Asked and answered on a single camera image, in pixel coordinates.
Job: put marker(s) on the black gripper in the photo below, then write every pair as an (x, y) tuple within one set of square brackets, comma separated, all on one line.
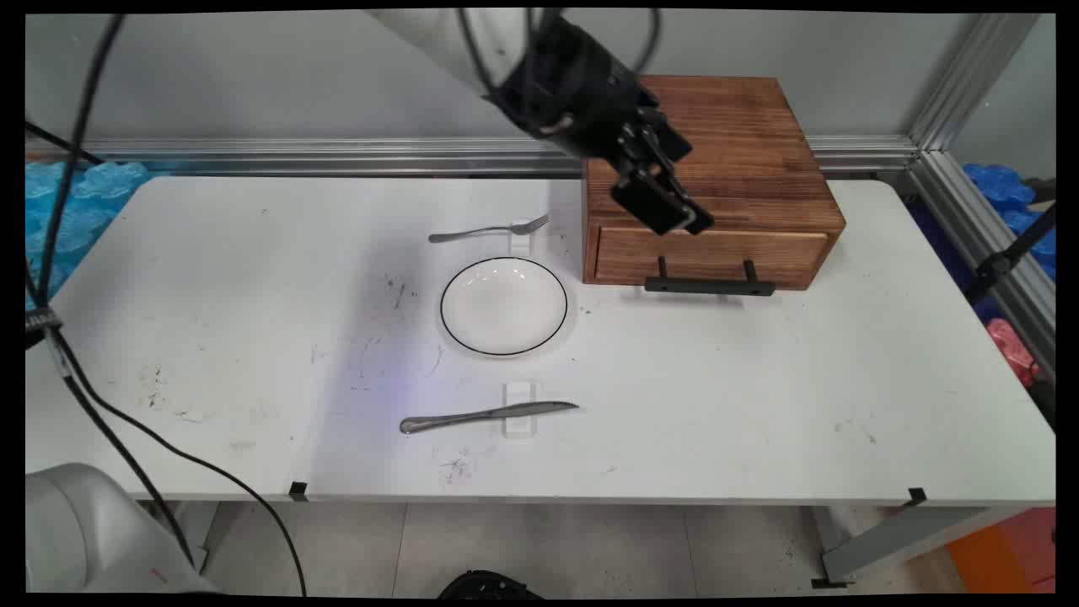
[(573, 84)]

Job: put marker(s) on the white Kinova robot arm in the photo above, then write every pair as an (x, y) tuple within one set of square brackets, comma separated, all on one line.
[(438, 42)]

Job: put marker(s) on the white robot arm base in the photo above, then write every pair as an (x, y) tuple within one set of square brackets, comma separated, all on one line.
[(84, 531)]

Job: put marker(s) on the brown wooden drawer cabinet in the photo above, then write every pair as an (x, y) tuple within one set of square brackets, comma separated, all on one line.
[(742, 143)]

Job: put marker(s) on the small clear fork rest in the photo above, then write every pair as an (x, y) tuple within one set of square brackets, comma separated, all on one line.
[(522, 244)]

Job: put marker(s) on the silver metal fork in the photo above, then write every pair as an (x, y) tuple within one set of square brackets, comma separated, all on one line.
[(480, 231)]

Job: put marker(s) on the white plate with black rim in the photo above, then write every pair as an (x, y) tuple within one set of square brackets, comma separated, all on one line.
[(504, 305)]

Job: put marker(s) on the large clear knife rest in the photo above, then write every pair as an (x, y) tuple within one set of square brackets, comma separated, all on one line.
[(520, 428)]

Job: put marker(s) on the silver metal table knife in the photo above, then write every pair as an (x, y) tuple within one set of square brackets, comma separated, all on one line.
[(480, 415)]

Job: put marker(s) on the blue foam mat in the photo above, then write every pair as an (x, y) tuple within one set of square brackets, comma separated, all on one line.
[(1003, 190), (84, 202)]

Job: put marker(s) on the pink foam piece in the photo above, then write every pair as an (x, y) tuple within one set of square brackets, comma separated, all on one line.
[(1011, 350)]

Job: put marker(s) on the black table edge clip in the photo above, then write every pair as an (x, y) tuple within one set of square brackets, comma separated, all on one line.
[(298, 491), (918, 496)]

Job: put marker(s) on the grey table leg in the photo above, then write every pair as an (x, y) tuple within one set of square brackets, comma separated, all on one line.
[(919, 539)]

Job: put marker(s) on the black round object on floor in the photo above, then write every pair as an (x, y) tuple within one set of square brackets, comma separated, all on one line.
[(485, 586)]

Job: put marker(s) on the orange box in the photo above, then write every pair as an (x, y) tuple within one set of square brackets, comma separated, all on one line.
[(1007, 552)]

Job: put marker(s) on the upright aluminium frame post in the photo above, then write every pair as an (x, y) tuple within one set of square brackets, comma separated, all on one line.
[(969, 76)]

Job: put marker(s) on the horizontal aluminium frame rail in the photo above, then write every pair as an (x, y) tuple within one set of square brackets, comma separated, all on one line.
[(337, 156)]

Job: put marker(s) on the slanted aluminium frame rail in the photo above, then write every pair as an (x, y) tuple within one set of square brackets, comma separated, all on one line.
[(986, 236)]

